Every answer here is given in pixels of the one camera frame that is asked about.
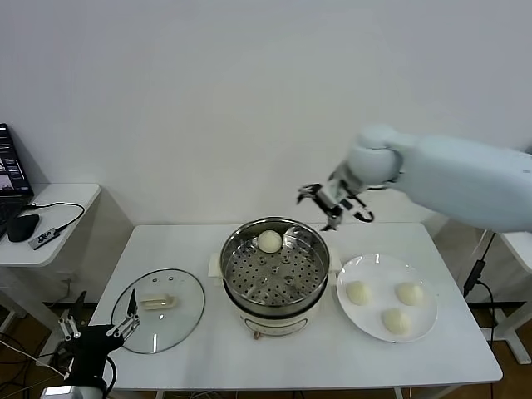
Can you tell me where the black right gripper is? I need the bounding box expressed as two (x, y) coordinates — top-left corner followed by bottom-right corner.
(296, 180), (355, 233)

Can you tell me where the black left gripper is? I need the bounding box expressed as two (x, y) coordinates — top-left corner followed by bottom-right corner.
(57, 288), (141, 382)

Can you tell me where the round glass pot lid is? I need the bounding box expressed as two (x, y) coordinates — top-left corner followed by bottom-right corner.
(110, 268), (207, 355)

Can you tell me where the white steamed baozi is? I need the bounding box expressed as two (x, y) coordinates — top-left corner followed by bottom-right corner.
(394, 282), (425, 308)
(381, 308), (412, 336)
(346, 280), (372, 308)
(257, 229), (283, 254)

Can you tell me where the black computer mouse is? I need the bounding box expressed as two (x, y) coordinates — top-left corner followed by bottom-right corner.
(7, 214), (42, 244)

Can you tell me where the stainless steel steamer basket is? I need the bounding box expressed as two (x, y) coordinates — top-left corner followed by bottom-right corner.
(219, 216), (331, 313)

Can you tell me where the white round plate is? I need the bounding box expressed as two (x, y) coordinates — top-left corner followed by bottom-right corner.
(335, 254), (439, 344)

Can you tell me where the white electric cooker pot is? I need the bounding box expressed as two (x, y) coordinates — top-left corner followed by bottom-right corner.
(206, 248), (342, 341)

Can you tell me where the black open laptop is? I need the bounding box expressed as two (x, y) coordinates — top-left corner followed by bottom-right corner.
(0, 122), (36, 240)

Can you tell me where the thin black usb cable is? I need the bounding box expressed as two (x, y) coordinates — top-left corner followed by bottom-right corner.
(22, 202), (86, 234)

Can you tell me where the white cable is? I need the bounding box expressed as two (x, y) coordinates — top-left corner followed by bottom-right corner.
(470, 230), (490, 261)

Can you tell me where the black cable with adapter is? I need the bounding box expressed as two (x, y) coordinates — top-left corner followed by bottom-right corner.
(462, 232), (500, 346)

